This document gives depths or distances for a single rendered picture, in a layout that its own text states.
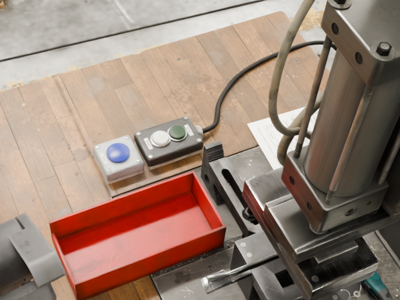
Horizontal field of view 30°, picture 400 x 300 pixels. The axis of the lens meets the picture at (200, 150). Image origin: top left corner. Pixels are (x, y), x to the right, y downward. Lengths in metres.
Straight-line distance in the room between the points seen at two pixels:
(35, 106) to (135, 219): 0.31
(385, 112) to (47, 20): 2.24
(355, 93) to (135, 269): 0.55
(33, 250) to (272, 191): 0.38
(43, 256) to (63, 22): 2.19
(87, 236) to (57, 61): 1.56
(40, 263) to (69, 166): 0.60
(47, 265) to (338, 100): 0.32
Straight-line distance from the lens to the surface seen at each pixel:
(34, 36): 2.83
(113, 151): 1.28
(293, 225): 0.93
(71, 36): 2.81
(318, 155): 0.81
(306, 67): 1.50
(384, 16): 0.70
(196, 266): 1.21
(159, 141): 1.29
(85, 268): 1.20
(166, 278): 1.19
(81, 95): 1.41
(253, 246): 1.14
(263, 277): 1.11
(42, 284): 0.72
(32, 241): 0.75
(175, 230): 1.23
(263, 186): 1.00
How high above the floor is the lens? 1.96
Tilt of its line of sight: 53 degrees down
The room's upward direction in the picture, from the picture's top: 6 degrees clockwise
